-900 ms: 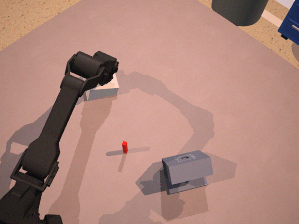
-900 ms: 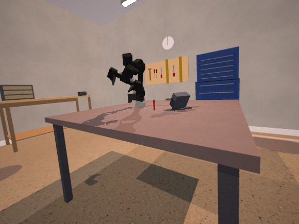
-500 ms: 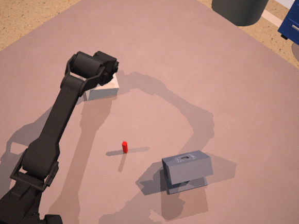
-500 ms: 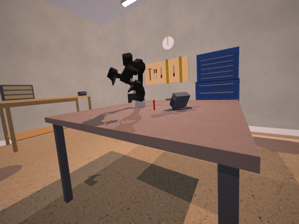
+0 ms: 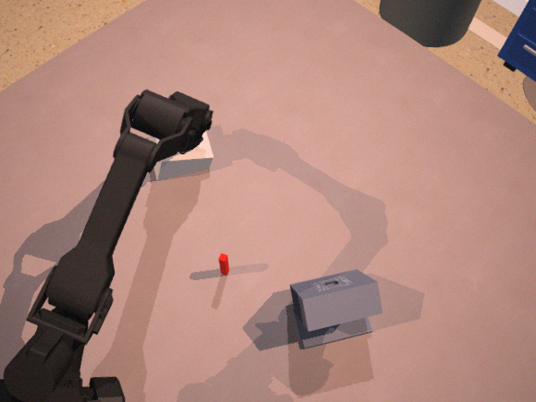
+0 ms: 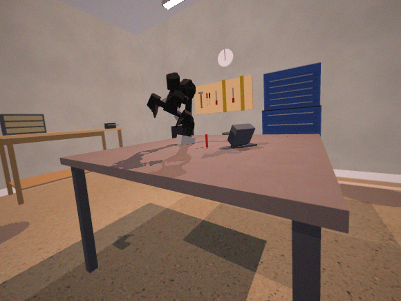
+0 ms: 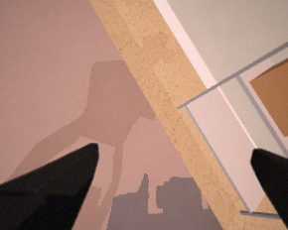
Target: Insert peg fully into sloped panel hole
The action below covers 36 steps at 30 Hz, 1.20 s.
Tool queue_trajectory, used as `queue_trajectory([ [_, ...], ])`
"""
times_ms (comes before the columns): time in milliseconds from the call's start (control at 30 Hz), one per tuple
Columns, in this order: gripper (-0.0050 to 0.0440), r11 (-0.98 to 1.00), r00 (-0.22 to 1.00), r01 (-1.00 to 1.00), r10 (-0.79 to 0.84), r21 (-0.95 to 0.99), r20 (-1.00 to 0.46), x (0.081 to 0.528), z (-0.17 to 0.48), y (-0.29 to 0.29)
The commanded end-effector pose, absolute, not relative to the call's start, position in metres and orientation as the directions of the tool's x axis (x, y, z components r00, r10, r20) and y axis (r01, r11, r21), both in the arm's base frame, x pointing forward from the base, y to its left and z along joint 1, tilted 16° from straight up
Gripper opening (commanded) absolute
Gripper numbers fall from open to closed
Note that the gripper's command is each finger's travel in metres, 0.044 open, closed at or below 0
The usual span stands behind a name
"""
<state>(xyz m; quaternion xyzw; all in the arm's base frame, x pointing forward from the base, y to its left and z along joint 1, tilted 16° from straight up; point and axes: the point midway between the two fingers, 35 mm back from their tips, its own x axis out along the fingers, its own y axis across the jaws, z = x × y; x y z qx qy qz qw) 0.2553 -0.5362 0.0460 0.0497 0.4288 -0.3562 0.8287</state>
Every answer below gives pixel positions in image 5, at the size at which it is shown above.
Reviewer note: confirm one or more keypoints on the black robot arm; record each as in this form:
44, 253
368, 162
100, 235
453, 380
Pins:
80, 283

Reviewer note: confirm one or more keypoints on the grey sloped panel with square hole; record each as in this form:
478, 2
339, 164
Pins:
328, 307

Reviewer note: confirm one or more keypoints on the red rectangular bar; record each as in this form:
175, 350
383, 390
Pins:
223, 261

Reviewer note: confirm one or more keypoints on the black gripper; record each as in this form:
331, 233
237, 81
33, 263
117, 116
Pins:
108, 389

